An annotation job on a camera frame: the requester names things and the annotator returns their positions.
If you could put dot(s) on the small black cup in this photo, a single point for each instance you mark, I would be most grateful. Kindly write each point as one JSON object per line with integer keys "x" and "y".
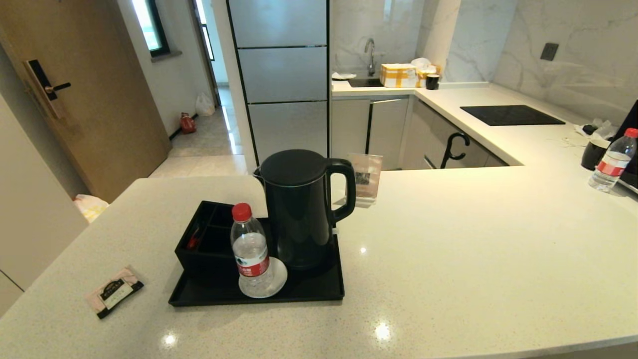
{"x": 432, "y": 83}

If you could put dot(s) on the black electric kettle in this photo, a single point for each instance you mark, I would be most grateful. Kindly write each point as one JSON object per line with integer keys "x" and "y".
{"x": 299, "y": 214}

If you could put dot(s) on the chrome faucet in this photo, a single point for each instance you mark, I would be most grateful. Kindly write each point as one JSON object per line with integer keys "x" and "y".
{"x": 371, "y": 55}

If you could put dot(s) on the crumpled clear wrapper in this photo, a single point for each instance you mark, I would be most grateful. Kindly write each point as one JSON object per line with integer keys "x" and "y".
{"x": 600, "y": 129}

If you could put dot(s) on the yellow white plastic bag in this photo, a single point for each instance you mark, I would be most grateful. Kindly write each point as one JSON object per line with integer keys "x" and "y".
{"x": 90, "y": 207}

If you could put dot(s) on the black induction cooktop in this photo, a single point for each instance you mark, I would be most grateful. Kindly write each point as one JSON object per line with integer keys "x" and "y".
{"x": 511, "y": 115}

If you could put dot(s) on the red bag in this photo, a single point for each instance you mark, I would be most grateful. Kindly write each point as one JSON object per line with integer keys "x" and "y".
{"x": 188, "y": 124}

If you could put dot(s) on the brown wooden door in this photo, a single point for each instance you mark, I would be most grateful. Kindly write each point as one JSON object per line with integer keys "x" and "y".
{"x": 99, "y": 99}

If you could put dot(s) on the grey refrigerator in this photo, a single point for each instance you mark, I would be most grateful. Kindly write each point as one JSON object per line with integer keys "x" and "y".
{"x": 284, "y": 75}

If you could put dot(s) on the acrylic QR code sign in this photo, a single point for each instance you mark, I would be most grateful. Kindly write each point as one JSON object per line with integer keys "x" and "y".
{"x": 370, "y": 174}

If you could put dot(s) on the pink black tea packet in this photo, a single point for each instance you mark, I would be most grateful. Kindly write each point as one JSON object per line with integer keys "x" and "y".
{"x": 115, "y": 293}

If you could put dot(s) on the black mug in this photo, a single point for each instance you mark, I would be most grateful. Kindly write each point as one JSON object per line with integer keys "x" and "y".
{"x": 592, "y": 155}

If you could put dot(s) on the white crumpled bag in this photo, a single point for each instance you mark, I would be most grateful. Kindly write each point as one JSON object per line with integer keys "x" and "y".
{"x": 421, "y": 63}

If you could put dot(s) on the grey kitchen base cabinet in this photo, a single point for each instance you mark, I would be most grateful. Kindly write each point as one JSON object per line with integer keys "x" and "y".
{"x": 389, "y": 129}

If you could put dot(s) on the kitchen sink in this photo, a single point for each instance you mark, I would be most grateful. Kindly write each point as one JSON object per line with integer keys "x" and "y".
{"x": 365, "y": 83}

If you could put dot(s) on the cardboard box yellow tape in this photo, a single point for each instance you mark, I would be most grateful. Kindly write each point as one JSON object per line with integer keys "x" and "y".
{"x": 398, "y": 76}

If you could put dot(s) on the black compartment organizer box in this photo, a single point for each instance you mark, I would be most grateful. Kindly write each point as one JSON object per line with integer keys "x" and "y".
{"x": 204, "y": 262}

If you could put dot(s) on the small box yellow tape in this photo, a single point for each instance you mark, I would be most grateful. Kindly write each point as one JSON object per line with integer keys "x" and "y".
{"x": 422, "y": 76}

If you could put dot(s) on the dark wall socket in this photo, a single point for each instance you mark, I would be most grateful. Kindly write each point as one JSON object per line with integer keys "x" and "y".
{"x": 549, "y": 52}

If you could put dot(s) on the black framed window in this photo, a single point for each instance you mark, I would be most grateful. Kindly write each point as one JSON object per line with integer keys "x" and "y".
{"x": 149, "y": 25}

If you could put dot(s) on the white cloth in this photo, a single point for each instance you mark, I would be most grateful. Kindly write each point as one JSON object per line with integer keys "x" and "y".
{"x": 344, "y": 76}

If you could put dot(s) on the clear water bottle red cap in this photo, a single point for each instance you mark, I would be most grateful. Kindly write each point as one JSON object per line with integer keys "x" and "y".
{"x": 612, "y": 164}
{"x": 251, "y": 249}

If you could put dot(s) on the white round saucer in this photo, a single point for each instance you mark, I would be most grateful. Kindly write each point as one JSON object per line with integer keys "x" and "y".
{"x": 279, "y": 276}

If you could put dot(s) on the black rectangular serving tray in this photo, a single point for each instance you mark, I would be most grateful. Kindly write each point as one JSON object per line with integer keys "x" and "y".
{"x": 309, "y": 289}

